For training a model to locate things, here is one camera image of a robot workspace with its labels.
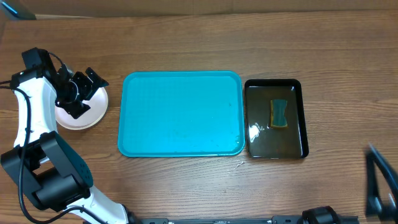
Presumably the white plate with red stain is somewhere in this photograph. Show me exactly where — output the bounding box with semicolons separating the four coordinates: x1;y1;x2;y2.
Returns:
55;88;109;130

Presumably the teal plastic tray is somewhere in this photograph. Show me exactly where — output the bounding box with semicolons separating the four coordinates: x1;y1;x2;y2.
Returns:
118;71;245;157

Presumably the green yellow sponge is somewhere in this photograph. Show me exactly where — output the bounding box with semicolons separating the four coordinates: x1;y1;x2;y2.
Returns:
270;99;288;129

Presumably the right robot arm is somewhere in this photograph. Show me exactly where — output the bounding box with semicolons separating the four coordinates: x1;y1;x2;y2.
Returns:
297;144;397;224

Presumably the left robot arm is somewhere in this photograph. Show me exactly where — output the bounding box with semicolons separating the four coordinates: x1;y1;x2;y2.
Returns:
1;47;141;223

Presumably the black water tray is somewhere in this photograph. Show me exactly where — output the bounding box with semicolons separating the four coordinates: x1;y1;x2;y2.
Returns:
244;79;309;159

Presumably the dark corner object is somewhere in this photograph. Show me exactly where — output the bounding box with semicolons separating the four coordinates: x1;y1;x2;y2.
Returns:
1;0;37;21

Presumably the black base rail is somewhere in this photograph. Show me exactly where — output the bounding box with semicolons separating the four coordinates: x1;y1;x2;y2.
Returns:
82;214;360;224

